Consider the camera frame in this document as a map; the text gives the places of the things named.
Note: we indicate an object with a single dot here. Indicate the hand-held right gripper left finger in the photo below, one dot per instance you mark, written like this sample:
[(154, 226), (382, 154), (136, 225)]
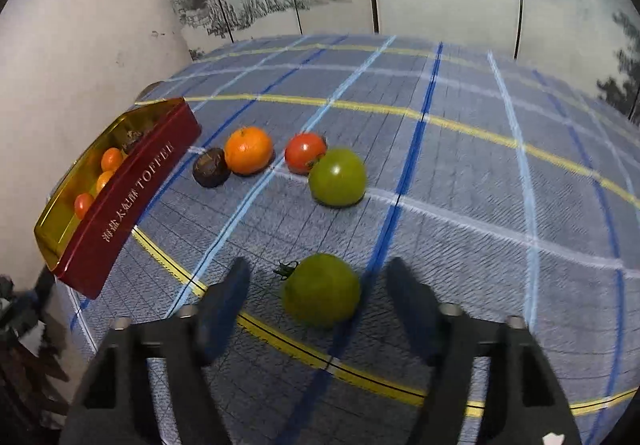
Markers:
[(225, 305)]

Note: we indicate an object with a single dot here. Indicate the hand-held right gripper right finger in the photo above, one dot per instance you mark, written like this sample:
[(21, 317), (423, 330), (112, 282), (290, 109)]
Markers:
[(415, 310)]

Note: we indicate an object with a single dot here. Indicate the green tomato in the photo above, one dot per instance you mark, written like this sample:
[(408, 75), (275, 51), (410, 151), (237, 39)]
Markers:
[(337, 177), (322, 292)]

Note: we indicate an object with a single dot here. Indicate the dark brown round fruit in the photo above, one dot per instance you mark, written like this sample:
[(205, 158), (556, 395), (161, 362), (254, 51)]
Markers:
[(210, 170), (133, 143)]

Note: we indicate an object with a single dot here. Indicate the red and gold tin box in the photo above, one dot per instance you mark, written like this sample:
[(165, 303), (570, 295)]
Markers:
[(130, 195)]

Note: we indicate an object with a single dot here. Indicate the orange tangerine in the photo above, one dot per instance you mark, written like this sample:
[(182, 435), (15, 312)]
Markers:
[(248, 150), (104, 181), (111, 159)]

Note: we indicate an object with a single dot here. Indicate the red tomato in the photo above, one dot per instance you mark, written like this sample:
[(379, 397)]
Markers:
[(302, 152), (84, 205)]

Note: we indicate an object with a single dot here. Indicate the blue plaid tablecloth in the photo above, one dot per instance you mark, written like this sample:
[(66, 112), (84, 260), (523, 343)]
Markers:
[(450, 225)]

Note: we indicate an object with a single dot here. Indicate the grey round millstone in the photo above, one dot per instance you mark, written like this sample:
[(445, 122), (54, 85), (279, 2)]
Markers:
[(150, 89)]

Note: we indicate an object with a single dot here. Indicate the dark furniture frame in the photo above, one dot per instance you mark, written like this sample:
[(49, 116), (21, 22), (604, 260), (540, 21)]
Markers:
[(30, 375)]

